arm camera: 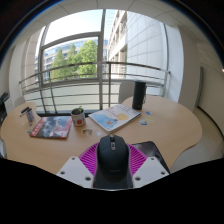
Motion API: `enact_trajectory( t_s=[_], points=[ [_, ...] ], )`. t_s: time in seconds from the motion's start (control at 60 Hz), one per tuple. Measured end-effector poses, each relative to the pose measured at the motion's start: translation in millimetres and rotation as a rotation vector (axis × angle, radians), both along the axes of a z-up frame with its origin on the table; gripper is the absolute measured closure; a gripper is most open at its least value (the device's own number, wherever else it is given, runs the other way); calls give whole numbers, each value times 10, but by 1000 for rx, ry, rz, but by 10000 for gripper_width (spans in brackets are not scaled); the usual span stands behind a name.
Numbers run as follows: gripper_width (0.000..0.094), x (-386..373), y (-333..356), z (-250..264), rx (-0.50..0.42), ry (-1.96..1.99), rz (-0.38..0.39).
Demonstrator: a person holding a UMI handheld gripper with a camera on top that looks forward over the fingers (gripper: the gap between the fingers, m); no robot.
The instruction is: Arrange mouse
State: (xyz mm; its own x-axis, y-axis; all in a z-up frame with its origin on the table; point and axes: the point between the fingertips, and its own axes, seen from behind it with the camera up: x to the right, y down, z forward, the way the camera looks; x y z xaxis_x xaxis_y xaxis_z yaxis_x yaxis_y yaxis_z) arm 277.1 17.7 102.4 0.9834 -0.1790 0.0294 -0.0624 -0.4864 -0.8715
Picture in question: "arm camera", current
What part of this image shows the metal balcony railing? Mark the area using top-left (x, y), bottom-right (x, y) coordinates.
top-left (18, 61), bottom-right (171, 115)

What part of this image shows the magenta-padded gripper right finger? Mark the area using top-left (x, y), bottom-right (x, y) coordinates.
top-left (127, 145), bottom-right (171, 189)

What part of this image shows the black mouse pad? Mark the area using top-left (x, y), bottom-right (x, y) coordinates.
top-left (131, 140), bottom-right (171, 174)

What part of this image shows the small dark blue box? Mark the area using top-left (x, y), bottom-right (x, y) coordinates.
top-left (19, 106), bottom-right (30, 118)

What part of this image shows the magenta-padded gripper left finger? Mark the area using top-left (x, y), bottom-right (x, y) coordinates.
top-left (55, 142), bottom-right (100, 189)

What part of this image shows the light blue book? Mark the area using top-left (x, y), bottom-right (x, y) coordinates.
top-left (88, 103), bottom-right (142, 134)

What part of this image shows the black computer mouse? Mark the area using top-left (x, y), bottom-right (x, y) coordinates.
top-left (92, 134), bottom-right (134, 190)

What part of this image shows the red magazine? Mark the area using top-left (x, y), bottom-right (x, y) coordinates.
top-left (29, 115), bottom-right (73, 140)

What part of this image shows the patterned pen cup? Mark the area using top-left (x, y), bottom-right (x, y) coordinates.
top-left (25, 108), bottom-right (36, 124)

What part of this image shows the black cylinder speaker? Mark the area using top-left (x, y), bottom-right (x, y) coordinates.
top-left (131, 80), bottom-right (147, 111)

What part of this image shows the white mug with plant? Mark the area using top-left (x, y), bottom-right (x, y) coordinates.
top-left (70, 106), bottom-right (87, 128)

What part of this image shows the white chair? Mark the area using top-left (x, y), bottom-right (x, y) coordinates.
top-left (118, 79), bottom-right (136, 104)
top-left (13, 96), bottom-right (27, 109)

